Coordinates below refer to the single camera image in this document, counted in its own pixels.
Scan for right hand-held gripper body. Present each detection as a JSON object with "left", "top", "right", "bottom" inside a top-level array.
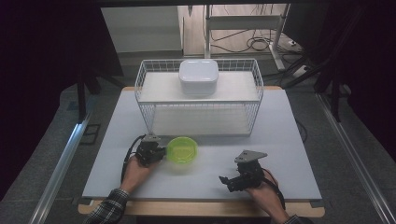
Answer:
[{"left": 228, "top": 149, "right": 269, "bottom": 191}]

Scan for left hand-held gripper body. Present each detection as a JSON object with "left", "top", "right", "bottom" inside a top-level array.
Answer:
[{"left": 135, "top": 133, "right": 166, "bottom": 168}]

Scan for green plastic bowl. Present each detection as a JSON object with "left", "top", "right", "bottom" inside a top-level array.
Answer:
[{"left": 165, "top": 135, "right": 199, "bottom": 165}]

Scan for white wire rack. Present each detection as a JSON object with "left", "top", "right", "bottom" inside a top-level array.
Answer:
[{"left": 134, "top": 58, "right": 265, "bottom": 138}]

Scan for white plastic container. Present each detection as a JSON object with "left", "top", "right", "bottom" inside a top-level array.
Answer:
[{"left": 177, "top": 58, "right": 219, "bottom": 96}]

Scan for person's left hand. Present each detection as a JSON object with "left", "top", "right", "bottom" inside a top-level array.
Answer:
[{"left": 120, "top": 155, "right": 161, "bottom": 194}]

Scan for person's right hand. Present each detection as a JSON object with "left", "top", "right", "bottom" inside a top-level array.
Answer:
[{"left": 245, "top": 168, "right": 290, "bottom": 220}]

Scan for light grey table mat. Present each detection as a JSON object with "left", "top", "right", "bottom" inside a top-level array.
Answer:
[{"left": 82, "top": 89, "right": 322, "bottom": 202}]

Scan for black stand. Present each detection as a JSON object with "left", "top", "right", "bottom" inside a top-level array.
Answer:
[
  {"left": 75, "top": 72, "right": 126, "bottom": 123},
  {"left": 282, "top": 60, "right": 345, "bottom": 123}
]

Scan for white power strip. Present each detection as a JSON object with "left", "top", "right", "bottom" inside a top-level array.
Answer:
[{"left": 291, "top": 63, "right": 310, "bottom": 79}]

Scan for white cabinet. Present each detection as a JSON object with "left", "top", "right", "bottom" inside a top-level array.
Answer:
[{"left": 100, "top": 5, "right": 184, "bottom": 54}]

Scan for dark curtain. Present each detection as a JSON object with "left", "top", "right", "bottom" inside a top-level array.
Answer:
[
  {"left": 284, "top": 0, "right": 396, "bottom": 155},
  {"left": 0, "top": 0, "right": 124, "bottom": 200}
]

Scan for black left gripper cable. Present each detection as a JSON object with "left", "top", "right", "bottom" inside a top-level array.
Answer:
[{"left": 120, "top": 133, "right": 148, "bottom": 185}]

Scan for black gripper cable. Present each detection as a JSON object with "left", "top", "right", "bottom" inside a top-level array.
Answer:
[
  {"left": 262, "top": 167, "right": 287, "bottom": 210},
  {"left": 120, "top": 133, "right": 148, "bottom": 185}
]

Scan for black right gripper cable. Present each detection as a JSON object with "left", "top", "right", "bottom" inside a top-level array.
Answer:
[{"left": 262, "top": 167, "right": 287, "bottom": 210}]

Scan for black floor frame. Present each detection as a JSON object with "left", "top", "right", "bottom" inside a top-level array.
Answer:
[{"left": 79, "top": 123, "right": 102, "bottom": 146}]

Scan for metal floor rail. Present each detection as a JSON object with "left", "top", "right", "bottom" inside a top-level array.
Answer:
[
  {"left": 28, "top": 112, "right": 93, "bottom": 224},
  {"left": 315, "top": 92, "right": 396, "bottom": 224}
]

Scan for black floor cables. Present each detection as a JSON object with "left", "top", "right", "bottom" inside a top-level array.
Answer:
[{"left": 210, "top": 28, "right": 302, "bottom": 54}]

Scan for white desk frame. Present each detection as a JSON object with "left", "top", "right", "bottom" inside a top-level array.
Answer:
[{"left": 204, "top": 4, "right": 291, "bottom": 72}]

